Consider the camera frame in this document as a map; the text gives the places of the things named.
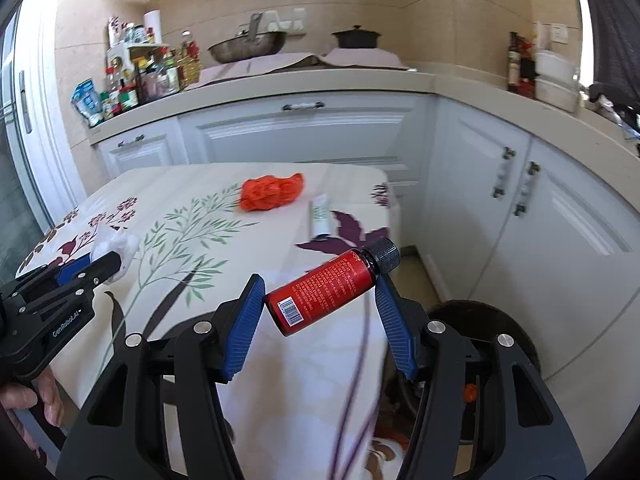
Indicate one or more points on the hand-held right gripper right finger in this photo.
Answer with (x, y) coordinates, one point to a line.
(395, 330)

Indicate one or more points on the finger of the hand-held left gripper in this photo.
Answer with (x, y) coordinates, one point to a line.
(102, 267)
(75, 267)

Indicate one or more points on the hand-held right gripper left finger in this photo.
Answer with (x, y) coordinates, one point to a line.
(245, 330)

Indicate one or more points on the white tissue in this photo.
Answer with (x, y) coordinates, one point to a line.
(117, 250)

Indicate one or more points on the red label bottle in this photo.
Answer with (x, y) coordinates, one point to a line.
(325, 290)

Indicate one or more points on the dark round trash bin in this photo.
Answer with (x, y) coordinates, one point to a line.
(480, 315)

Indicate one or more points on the person's left hand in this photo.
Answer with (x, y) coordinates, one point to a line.
(50, 400)

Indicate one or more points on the white-framed glass door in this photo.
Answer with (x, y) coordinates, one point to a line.
(20, 170)

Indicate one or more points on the floral tablecloth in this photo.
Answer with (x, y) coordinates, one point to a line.
(200, 210)

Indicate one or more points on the small white tube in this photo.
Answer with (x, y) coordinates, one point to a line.
(321, 217)

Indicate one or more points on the blue snack bag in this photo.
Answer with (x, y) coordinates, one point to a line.
(87, 102)

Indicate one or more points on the row of condiment bottles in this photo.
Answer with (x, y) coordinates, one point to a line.
(150, 80)

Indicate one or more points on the white kitchen cabinets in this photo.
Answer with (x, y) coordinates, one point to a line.
(325, 135)

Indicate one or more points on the paper towel roll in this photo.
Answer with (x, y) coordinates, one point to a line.
(153, 27)

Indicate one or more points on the metal wok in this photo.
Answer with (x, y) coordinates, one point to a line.
(245, 49)

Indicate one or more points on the beige stove cover cloth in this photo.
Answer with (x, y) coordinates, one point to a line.
(280, 67)

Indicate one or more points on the white lidded container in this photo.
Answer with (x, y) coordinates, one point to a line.
(554, 65)
(557, 95)

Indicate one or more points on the red-topped dark bottle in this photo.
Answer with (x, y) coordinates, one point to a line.
(527, 75)

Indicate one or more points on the dark wine bottle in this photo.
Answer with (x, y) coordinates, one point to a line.
(514, 65)

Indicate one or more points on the black cooking pot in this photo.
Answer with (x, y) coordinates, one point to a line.
(356, 39)

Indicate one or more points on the dark grey hanging cloth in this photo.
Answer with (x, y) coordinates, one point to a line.
(615, 20)

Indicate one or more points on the white wall outlet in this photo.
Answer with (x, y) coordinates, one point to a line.
(287, 22)

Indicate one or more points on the white wall switch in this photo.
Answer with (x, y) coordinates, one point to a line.
(560, 33)

